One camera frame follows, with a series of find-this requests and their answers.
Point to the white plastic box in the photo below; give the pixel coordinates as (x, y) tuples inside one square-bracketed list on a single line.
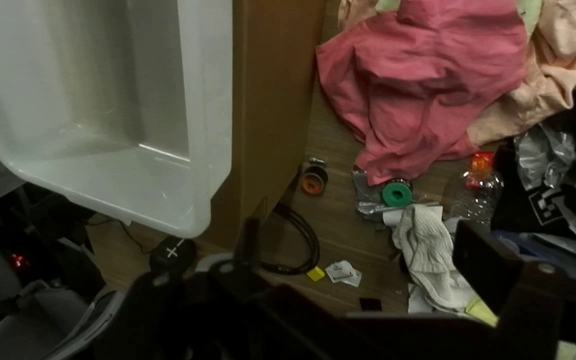
[(122, 106)]

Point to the green tape roll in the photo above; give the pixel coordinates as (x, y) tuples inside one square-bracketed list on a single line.
[(396, 194)]

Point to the pink cloth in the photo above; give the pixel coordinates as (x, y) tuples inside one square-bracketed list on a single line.
[(408, 82)]

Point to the white paper scrap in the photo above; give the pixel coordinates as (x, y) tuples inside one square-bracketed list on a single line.
[(345, 273)]

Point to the plastic water bottle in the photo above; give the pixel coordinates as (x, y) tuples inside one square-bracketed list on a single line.
[(478, 188)]

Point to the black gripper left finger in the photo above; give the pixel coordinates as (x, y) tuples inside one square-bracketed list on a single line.
[(205, 317)]

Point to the brown cardboard box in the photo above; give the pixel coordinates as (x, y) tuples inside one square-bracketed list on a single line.
[(275, 44)]

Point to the black round ball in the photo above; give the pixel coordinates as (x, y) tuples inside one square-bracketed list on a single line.
[(173, 254)]

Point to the peach cloth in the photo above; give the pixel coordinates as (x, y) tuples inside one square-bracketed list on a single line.
[(547, 84)]

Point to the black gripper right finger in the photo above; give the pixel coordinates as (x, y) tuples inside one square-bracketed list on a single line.
[(535, 302)]

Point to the white sock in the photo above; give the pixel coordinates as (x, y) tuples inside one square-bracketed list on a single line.
[(428, 256)]

